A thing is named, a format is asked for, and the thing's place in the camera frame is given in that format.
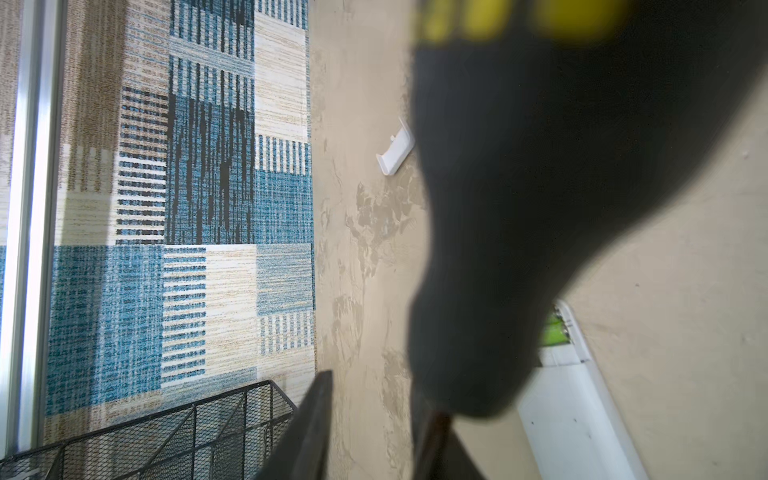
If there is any white battery cover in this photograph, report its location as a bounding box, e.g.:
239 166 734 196
376 117 415 176

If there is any black yellow screwdriver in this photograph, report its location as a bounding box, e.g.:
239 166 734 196
407 1 767 418

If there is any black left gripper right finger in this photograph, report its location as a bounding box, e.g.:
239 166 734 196
410 389 484 480

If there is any green battery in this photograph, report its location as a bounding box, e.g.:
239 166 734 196
541 313 570 347

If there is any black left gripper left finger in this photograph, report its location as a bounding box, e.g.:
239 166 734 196
256 370 333 480

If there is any white remote control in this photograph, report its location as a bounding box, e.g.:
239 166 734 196
517 300 648 479

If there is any black wire shelf rack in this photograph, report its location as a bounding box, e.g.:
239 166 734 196
1 381 297 479

